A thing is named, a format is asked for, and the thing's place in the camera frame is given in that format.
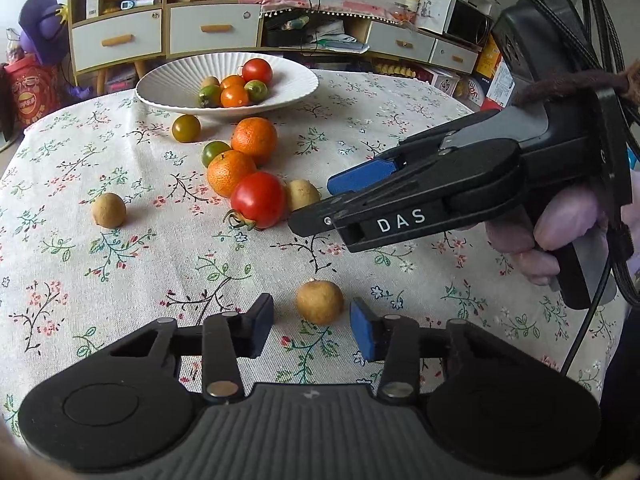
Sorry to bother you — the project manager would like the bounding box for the brown longan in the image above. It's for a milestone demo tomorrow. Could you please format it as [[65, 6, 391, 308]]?
[[201, 76, 220, 88], [285, 179, 321, 211], [91, 193, 127, 229], [295, 281, 345, 325]]

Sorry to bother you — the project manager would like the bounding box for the orange mandarin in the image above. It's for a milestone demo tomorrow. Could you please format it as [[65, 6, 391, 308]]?
[[231, 117, 278, 166], [206, 150, 257, 198]]

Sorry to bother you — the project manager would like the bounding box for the large red tomato with stem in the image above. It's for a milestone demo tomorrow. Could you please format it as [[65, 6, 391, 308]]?
[[224, 171, 286, 230]]

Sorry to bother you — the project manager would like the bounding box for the green tomato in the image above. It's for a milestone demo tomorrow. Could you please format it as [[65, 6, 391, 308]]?
[[244, 79, 269, 104], [201, 141, 230, 168], [198, 84, 221, 108]]

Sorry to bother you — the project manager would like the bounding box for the dark yellow-green tomato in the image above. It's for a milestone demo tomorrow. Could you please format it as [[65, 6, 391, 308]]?
[[171, 114, 202, 143]]

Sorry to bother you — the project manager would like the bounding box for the right hand in purple glove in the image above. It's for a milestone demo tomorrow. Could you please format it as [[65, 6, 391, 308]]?
[[485, 184, 608, 285]]

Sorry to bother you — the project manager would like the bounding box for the yellow egg tray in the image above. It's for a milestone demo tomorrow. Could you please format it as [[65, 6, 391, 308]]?
[[374, 63, 416, 78]]

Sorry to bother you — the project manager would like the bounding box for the low tv stand with drawers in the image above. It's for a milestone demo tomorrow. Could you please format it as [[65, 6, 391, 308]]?
[[258, 8, 480, 74]]

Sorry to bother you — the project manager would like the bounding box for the red tomato in plate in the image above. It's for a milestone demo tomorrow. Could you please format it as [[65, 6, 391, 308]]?
[[242, 58, 272, 86]]

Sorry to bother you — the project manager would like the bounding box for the floral tablecloth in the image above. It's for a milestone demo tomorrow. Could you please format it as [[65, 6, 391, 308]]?
[[0, 69, 629, 441]]

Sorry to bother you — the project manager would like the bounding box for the small orange tomato lower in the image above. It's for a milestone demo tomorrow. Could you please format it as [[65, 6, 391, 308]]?
[[220, 84, 250, 108]]

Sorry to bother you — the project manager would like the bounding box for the small orange tomato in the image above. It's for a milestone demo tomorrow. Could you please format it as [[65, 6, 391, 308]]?
[[220, 75, 245, 89], [220, 84, 250, 108]]

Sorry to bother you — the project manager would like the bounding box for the small orange tomato upper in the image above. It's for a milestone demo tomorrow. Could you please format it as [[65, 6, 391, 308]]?
[[220, 75, 245, 89]]

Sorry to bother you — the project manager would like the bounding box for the brown longan in plate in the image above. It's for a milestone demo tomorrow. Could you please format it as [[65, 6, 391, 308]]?
[[201, 76, 220, 88]]

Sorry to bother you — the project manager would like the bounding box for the pink cloth on stand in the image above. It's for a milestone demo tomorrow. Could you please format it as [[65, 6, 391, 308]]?
[[239, 0, 394, 20]]

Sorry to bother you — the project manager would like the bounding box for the white ribbed plate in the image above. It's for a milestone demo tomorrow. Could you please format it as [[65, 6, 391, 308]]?
[[136, 52, 319, 120]]

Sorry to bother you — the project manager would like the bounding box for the wooden cabinet with white drawers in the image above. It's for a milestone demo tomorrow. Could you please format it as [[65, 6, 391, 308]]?
[[67, 0, 262, 96]]

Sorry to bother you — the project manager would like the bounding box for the red snack bucket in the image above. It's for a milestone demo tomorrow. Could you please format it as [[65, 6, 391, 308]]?
[[4, 53, 61, 128]]

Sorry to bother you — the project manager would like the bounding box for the purple plush hat toy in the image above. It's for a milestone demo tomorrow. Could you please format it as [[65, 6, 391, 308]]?
[[18, 0, 70, 66]]

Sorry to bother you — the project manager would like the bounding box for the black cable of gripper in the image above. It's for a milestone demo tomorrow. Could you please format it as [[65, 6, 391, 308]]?
[[484, 0, 640, 376]]

